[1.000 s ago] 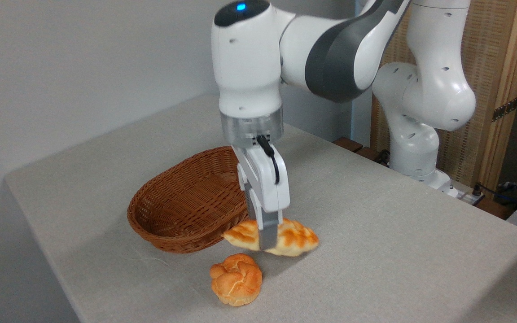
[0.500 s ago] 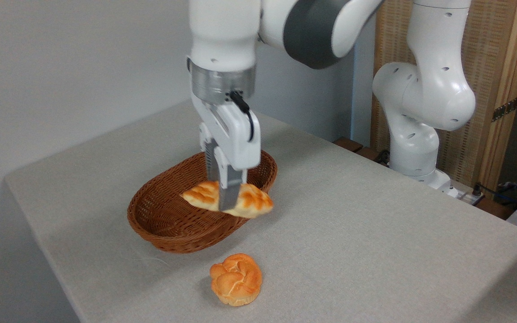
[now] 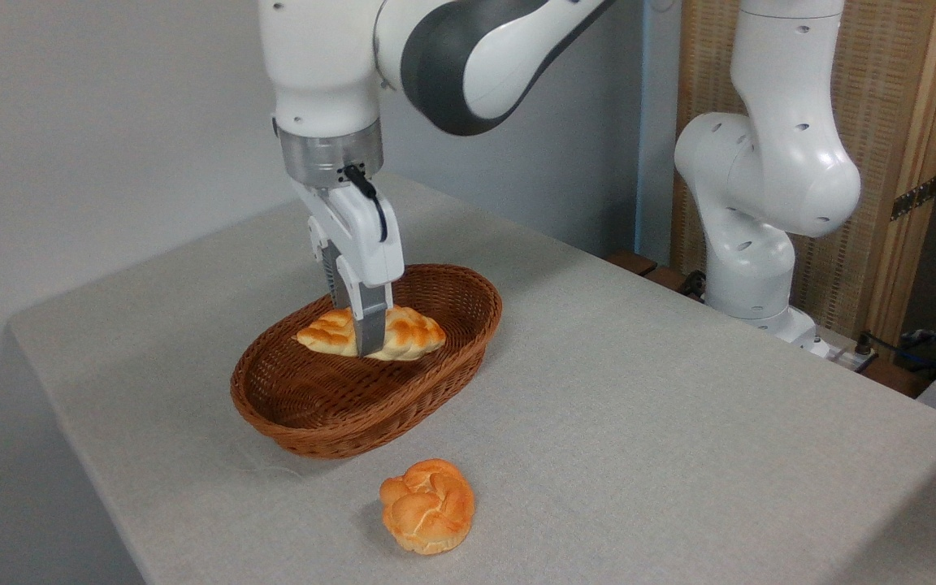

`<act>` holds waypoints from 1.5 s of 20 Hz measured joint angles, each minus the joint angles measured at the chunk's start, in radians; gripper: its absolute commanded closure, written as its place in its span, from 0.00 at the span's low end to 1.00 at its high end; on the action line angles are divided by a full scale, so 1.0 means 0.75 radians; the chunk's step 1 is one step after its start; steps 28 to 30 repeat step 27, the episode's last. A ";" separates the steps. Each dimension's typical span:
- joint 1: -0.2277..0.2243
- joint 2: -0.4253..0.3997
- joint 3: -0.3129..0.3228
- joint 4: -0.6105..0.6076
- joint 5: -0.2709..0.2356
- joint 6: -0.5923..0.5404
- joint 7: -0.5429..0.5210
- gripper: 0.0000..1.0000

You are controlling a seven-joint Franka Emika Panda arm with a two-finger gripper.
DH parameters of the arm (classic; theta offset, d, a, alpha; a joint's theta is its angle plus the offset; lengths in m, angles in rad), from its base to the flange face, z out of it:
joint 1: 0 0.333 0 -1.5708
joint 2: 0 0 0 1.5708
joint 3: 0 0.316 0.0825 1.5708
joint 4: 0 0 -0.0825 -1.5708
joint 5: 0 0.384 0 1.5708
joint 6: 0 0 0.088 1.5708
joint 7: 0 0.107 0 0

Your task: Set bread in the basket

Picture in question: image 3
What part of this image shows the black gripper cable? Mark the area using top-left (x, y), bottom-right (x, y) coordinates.
top-left (339, 163), bottom-right (389, 244)

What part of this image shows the black floor cable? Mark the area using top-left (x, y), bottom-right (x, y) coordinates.
top-left (856, 328), bottom-right (936, 368)

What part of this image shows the wooden woven folding screen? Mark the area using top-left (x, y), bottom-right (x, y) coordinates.
top-left (669, 0), bottom-right (936, 342)

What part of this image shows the metal screen hinge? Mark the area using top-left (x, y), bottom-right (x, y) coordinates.
top-left (890, 174), bottom-right (936, 222)

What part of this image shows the brown wicker oval basket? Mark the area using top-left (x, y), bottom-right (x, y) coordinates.
top-left (230, 262), bottom-right (504, 460)

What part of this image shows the grey tablecloth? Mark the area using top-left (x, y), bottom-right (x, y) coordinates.
top-left (6, 171), bottom-right (936, 585)

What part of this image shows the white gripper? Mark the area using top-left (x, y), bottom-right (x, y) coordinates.
top-left (288, 178), bottom-right (406, 358)

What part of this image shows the light blue vertical pole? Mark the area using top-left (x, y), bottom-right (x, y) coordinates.
top-left (635, 0), bottom-right (654, 257)

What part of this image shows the long braided bread loaf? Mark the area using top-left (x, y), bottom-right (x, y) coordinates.
top-left (292, 305), bottom-right (448, 363)

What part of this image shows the round knotted bread roll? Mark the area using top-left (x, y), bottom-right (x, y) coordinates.
top-left (379, 459), bottom-right (476, 556)

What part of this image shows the silver metal wrist flange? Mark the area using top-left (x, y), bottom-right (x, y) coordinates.
top-left (275, 119), bottom-right (385, 190)

